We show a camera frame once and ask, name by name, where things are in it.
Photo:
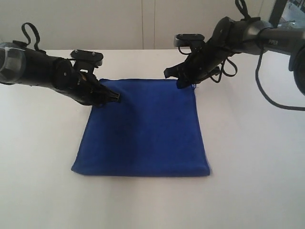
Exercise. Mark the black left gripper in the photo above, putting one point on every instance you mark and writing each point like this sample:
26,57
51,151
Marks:
78,82

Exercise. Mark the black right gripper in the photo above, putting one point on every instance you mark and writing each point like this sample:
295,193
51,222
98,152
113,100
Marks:
203,62

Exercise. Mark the blue towel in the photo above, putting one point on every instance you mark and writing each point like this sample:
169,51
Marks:
153,131

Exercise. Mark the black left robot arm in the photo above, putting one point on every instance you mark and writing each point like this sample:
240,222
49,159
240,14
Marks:
20,65

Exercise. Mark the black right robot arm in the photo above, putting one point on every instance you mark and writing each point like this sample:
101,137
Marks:
230,37

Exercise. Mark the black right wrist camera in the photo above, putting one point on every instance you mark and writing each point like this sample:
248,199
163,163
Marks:
191,40

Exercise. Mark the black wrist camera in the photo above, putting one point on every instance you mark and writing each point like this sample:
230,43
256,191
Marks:
191,40
86,61

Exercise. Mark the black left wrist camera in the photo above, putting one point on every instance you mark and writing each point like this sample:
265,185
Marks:
86,61

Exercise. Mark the black window frame post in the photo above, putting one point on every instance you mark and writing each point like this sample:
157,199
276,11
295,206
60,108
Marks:
277,12

